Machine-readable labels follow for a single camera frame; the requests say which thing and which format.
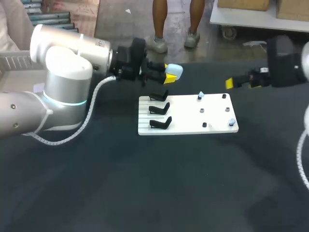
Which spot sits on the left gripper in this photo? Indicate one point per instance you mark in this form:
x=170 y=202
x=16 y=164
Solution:
x=128 y=61

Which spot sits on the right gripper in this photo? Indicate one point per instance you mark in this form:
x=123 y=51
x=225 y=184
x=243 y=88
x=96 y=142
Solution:
x=282 y=62

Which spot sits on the light blue earbud case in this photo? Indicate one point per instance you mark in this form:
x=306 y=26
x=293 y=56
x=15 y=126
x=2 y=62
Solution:
x=175 y=70

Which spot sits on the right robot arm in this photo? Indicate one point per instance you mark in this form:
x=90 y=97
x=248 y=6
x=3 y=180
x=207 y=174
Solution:
x=305 y=60

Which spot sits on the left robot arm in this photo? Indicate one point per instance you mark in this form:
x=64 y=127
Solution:
x=65 y=72

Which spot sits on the light blue earbud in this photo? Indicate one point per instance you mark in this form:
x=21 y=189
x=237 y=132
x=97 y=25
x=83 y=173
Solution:
x=231 y=121
x=200 y=94

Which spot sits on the white plate with black stands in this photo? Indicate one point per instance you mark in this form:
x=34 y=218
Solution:
x=188 y=116

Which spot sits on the cardboard box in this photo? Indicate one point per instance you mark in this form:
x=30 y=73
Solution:
x=293 y=9
x=243 y=4

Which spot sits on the person's legs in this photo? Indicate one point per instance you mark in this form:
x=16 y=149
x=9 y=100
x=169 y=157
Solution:
x=159 y=24

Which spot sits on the grey cart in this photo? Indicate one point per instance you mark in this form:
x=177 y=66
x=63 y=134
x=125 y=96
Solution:
x=253 y=20

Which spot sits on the pink cardboard sheet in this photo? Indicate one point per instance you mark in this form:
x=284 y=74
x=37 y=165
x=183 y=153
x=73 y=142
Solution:
x=82 y=14

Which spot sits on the metal tubes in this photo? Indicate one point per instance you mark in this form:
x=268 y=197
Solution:
x=50 y=17

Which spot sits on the grey slotted basket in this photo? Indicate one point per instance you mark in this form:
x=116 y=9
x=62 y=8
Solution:
x=17 y=70

